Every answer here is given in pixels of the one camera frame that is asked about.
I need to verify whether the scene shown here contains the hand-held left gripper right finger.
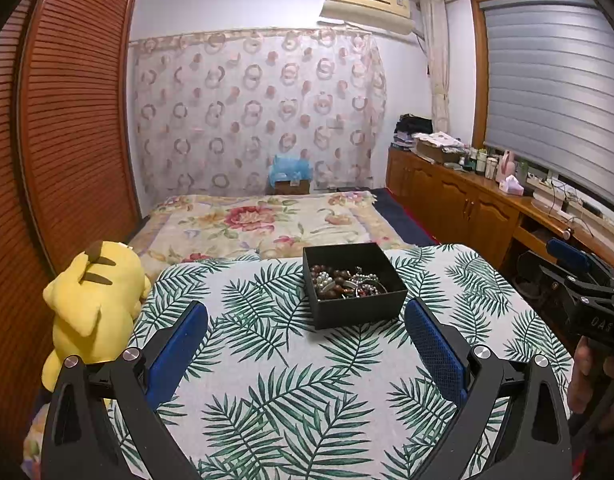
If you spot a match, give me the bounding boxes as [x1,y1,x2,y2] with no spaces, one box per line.
[404,297,572,480]

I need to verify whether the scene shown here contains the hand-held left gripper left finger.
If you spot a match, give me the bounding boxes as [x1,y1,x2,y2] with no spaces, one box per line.
[40,301,209,480]

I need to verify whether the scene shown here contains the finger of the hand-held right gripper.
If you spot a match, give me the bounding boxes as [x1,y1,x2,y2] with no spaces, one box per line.
[517,250,572,302]
[546,237,595,276]

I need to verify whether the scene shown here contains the black jewelry box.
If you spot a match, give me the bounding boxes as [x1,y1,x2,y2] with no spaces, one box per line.
[302,242,409,331]

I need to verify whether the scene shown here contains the white pearl necklace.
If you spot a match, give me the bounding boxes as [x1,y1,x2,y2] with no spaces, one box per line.
[314,269,388,297]

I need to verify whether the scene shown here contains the brown wooden bead bracelet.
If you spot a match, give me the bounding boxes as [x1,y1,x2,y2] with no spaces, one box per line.
[309,262,355,301]

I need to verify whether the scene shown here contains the person's right hand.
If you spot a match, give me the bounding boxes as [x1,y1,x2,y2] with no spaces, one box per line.
[567,332,608,415]

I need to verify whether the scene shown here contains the yellow plush toy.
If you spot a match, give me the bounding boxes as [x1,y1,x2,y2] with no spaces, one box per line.
[41,240,153,392]

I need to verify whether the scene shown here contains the leaf-print tablecloth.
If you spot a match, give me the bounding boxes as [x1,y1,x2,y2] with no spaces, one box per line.
[102,243,575,480]

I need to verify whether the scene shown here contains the wooden cabinet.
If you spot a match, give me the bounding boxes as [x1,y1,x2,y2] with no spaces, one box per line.
[385,146,614,281]

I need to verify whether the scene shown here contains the row of toiletry bottles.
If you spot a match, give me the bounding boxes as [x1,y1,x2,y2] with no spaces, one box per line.
[462,145,502,181]

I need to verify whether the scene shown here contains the navy blanket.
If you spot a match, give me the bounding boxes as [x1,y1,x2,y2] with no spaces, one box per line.
[369,187,443,248]

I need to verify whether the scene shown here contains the floral bedspread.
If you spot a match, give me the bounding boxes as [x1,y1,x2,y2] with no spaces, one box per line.
[127,191,413,281]

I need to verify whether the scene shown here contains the open cardboard box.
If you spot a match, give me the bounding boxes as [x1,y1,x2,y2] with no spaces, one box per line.
[416,140,462,164]

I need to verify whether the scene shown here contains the grey window blind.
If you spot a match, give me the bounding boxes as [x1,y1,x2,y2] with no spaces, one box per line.
[479,0,614,216]

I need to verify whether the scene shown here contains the dark folded clothes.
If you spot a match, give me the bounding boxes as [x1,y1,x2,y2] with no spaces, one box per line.
[394,115,434,148]

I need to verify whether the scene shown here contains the brown cardboard box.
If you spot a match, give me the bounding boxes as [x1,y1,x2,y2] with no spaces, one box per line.
[274,178,310,196]

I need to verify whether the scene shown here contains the blue plush toy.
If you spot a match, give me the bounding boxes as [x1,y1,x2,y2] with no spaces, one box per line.
[268,154,313,191]

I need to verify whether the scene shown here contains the beige side curtain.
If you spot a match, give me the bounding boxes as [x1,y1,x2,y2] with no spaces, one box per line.
[419,0,450,133]

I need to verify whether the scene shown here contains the circle-pattern curtain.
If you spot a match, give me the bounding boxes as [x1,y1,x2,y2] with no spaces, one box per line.
[128,27,388,201]

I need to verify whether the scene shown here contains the wooden louvered wardrobe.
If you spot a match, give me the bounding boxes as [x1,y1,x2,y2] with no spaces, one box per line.
[0,0,143,461]

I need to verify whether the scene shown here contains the beige air conditioner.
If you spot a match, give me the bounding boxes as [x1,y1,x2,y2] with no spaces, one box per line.
[319,0,418,36]

